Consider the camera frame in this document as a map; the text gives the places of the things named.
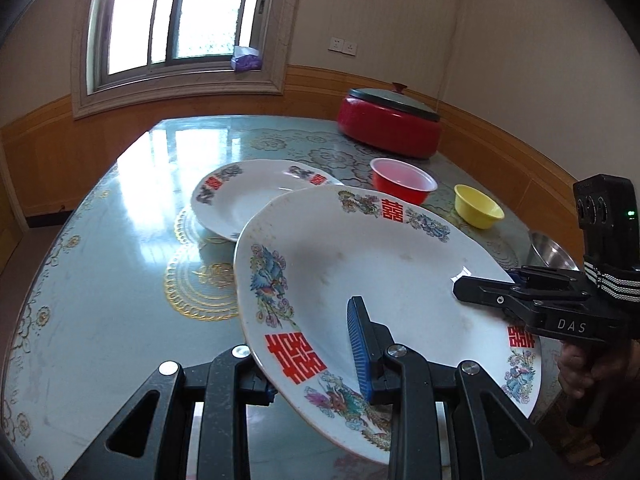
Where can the yellow plastic bowl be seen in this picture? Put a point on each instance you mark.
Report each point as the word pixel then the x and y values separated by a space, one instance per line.
pixel 477 207

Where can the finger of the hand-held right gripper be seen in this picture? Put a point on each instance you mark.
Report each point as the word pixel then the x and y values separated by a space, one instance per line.
pixel 480 292
pixel 550 277

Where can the white wall socket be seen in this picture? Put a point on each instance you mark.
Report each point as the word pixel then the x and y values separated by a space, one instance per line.
pixel 336 44
pixel 350 47

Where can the stainless steel bowl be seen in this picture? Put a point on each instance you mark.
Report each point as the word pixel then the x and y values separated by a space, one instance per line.
pixel 555 255

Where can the grey pot lid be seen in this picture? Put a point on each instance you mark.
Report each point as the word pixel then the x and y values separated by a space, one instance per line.
pixel 395 102

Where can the person's right hand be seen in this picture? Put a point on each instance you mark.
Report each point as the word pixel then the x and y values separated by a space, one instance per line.
pixel 575 365

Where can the window with pale frame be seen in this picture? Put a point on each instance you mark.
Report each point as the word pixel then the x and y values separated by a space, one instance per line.
pixel 200 10

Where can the white dragon print plate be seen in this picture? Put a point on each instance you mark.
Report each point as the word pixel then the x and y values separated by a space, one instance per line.
pixel 390 270
pixel 250 205

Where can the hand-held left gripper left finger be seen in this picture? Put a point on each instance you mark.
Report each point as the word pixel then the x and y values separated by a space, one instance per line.
pixel 260 391

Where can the red plastic bowl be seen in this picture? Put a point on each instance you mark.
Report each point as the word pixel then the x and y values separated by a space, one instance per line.
pixel 400 182

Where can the red electric pot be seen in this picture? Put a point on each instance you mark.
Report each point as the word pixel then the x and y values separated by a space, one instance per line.
pixel 385 132

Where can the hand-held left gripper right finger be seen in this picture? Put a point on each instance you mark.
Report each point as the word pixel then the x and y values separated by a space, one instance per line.
pixel 357 345

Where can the purple tissue pack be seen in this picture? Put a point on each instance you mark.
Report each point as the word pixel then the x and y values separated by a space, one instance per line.
pixel 246 59

